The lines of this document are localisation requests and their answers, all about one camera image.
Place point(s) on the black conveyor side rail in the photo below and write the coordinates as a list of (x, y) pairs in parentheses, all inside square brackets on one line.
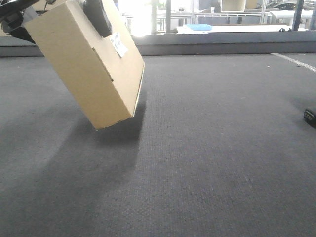
[(227, 43)]

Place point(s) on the white plastic bin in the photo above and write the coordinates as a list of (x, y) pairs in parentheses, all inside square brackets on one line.
[(232, 6)]

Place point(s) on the grey arm gripper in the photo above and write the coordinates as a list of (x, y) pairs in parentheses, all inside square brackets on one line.
[(12, 18)]

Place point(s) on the blue plastic tray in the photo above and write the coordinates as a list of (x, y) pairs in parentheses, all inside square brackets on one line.
[(199, 27)]

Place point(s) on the long metal workbench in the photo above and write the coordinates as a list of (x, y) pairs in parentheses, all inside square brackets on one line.
[(230, 18)]

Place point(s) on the white low table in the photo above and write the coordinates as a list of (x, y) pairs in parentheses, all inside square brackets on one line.
[(236, 29)]

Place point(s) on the metal belt seam strip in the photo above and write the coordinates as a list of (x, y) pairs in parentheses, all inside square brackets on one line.
[(296, 62)]

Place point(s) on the brown cardboard package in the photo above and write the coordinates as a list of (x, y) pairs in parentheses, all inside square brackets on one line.
[(103, 74)]

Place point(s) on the orange black barcode scanner gun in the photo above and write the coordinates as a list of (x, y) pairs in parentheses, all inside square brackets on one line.
[(309, 116)]

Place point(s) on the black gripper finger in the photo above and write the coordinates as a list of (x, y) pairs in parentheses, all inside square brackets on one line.
[(96, 14)]

